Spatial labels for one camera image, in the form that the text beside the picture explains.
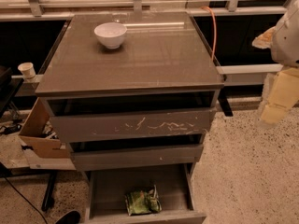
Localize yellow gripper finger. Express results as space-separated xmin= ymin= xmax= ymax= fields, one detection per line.
xmin=252 ymin=26 xmax=276 ymax=49

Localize green jalapeno chip bag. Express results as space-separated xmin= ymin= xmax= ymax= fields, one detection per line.
xmin=124 ymin=186 xmax=162 ymax=216

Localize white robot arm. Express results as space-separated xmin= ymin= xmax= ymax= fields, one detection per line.
xmin=252 ymin=1 xmax=299 ymax=125

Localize grey drawer cabinet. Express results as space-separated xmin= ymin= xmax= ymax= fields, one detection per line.
xmin=35 ymin=11 xmax=225 ymax=224

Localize grey top drawer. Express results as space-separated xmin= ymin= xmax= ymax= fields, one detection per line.
xmin=42 ymin=91 xmax=219 ymax=143

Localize grey drawer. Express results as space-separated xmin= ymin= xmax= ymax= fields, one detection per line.
xmin=85 ymin=164 xmax=206 ymax=224
xmin=71 ymin=134 xmax=203 ymax=171
xmin=42 ymin=91 xmax=219 ymax=143

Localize grey bottom drawer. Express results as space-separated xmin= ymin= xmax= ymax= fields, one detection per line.
xmin=85 ymin=164 xmax=206 ymax=224

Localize grey middle drawer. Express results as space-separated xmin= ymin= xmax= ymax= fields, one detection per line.
xmin=71 ymin=134 xmax=203 ymax=171

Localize white ceramic bowl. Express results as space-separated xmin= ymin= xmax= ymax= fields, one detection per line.
xmin=93 ymin=22 xmax=127 ymax=49

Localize white paper cup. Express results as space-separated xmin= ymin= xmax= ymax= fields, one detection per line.
xmin=18 ymin=63 xmax=36 ymax=80

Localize brown cardboard box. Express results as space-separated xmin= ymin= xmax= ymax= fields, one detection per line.
xmin=19 ymin=99 xmax=69 ymax=159

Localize black shoe tip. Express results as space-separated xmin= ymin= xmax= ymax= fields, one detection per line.
xmin=55 ymin=210 xmax=80 ymax=224

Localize black stand leg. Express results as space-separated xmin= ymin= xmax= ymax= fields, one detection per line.
xmin=41 ymin=171 xmax=57 ymax=212

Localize metal rail beam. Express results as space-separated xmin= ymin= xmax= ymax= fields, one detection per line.
xmin=217 ymin=63 xmax=282 ymax=86

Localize orange cable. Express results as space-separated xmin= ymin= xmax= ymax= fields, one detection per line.
xmin=201 ymin=6 xmax=218 ymax=62

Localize black cable on floor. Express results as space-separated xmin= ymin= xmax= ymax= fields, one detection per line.
xmin=0 ymin=171 xmax=50 ymax=224

